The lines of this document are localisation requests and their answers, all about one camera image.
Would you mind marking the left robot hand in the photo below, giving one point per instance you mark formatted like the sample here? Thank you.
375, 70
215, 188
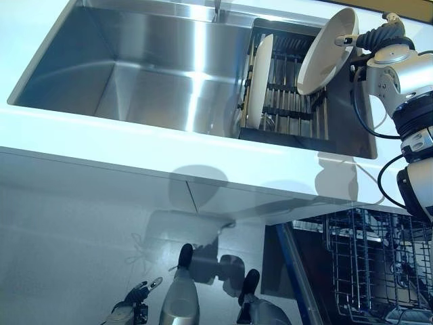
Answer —
140, 292

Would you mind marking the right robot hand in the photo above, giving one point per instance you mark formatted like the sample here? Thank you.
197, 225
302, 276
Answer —
379, 35

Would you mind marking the large white round plate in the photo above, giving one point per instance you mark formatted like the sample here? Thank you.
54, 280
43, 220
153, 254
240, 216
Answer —
324, 57

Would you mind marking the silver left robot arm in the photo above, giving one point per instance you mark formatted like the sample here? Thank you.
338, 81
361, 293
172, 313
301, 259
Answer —
118, 315

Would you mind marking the black built-in dishwasher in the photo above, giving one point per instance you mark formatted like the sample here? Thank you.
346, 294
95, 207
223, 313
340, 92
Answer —
277, 271

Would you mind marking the silver left robot leg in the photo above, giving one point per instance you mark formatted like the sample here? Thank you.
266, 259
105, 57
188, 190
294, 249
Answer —
179, 298

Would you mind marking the silver robot leg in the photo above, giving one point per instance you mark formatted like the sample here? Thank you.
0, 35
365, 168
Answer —
267, 311
179, 298

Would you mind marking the black left robot foot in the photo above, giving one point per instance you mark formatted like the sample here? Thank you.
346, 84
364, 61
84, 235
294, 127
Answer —
185, 255

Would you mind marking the black robot foot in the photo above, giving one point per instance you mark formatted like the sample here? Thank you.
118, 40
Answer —
185, 255
250, 284

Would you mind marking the black right robot foot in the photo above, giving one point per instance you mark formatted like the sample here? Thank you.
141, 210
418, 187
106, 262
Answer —
250, 284

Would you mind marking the black dish drying rack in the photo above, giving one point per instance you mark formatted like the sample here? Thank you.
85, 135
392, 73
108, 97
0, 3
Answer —
291, 111

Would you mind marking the white glossy cabinet door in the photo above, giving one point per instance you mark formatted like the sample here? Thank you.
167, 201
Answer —
243, 203
84, 189

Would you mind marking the silver right robot leg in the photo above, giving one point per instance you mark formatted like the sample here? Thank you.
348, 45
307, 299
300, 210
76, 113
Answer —
267, 311

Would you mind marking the chrome pull-down kitchen faucet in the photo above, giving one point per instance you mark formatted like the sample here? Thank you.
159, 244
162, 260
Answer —
218, 8

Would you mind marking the stainless steel kitchen sink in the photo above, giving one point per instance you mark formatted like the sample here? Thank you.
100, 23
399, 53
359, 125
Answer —
135, 67

